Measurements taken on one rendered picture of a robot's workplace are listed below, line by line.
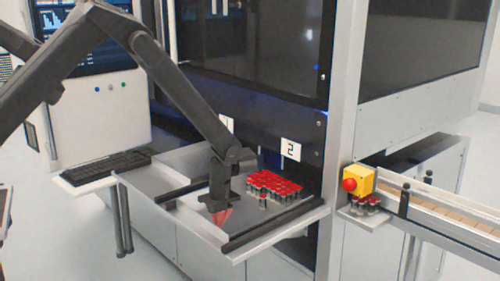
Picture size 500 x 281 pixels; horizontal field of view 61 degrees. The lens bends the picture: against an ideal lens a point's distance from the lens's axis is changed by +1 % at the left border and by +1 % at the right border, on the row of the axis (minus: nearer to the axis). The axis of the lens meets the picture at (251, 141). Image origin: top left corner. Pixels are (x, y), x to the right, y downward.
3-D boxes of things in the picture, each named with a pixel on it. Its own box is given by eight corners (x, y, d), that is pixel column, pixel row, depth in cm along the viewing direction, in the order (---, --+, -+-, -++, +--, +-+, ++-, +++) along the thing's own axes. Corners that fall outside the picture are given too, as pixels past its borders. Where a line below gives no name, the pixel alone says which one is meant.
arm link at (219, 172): (206, 154, 109) (217, 161, 105) (228, 151, 113) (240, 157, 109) (205, 178, 112) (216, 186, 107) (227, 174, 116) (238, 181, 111)
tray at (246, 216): (258, 176, 151) (258, 168, 150) (313, 204, 133) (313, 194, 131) (176, 208, 130) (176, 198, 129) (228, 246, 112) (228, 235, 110)
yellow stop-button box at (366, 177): (355, 182, 130) (357, 161, 127) (376, 190, 125) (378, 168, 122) (340, 190, 125) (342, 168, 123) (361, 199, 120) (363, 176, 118)
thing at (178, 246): (207, 166, 367) (204, 66, 335) (438, 290, 225) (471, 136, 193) (94, 204, 305) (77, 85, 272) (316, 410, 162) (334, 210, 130)
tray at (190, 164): (222, 143, 181) (222, 135, 180) (263, 161, 163) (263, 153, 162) (151, 164, 160) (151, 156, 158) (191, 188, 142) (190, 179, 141)
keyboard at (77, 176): (146, 149, 193) (146, 144, 192) (164, 158, 184) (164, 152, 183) (58, 176, 166) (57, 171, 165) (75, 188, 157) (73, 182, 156)
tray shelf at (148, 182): (215, 144, 185) (215, 140, 184) (345, 204, 137) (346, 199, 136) (111, 175, 155) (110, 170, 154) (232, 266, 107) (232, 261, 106)
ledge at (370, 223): (362, 200, 139) (362, 196, 138) (398, 216, 130) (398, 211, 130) (336, 215, 130) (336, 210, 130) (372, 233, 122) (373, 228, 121)
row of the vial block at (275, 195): (250, 186, 144) (250, 174, 142) (288, 206, 131) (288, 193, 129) (245, 187, 142) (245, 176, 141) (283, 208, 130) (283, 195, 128)
